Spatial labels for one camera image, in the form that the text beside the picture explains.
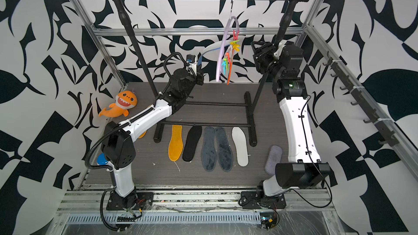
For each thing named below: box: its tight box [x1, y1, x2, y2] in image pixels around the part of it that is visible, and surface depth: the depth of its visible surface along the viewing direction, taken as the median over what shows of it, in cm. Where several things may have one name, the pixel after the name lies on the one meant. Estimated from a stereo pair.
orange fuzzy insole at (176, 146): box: [167, 124, 184, 162], surface depth 93 cm
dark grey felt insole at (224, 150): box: [213, 127, 233, 172], surface depth 91 cm
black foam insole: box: [182, 125, 202, 163], surface depth 94 cm
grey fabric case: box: [264, 145, 283, 176], surface depth 85 cm
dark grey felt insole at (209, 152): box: [200, 126, 218, 172], surface depth 91 cm
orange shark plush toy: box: [98, 90, 138, 118], surface depth 104 cm
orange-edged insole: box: [231, 126, 249, 168], surface depth 93 cm
